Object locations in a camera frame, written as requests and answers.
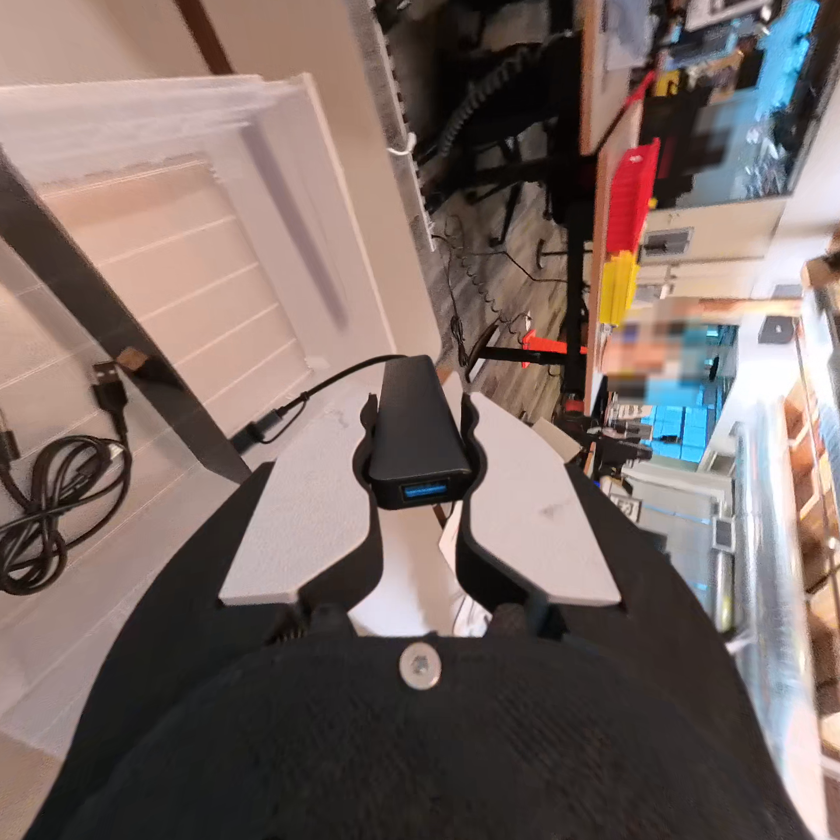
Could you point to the orange traffic cone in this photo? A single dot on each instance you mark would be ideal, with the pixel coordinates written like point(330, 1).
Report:
point(548, 343)

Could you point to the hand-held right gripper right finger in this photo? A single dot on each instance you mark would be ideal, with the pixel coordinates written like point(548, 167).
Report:
point(538, 512)

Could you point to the white perforated strip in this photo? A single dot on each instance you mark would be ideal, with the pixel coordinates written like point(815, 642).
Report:
point(400, 118)

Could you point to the clear plastic storage bin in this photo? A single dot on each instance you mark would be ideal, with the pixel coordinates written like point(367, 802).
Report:
point(197, 229)

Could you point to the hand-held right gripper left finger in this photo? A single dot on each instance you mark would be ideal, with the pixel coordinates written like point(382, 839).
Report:
point(302, 512)

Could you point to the black office chair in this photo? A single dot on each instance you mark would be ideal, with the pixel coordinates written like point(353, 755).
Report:
point(518, 118)

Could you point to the grey desk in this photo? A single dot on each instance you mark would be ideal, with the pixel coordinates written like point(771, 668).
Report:
point(295, 39)

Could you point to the stack of yellow bins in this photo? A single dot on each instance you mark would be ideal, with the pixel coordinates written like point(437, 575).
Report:
point(618, 289)

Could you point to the stack of red bins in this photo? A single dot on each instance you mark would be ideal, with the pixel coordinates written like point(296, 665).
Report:
point(633, 197)

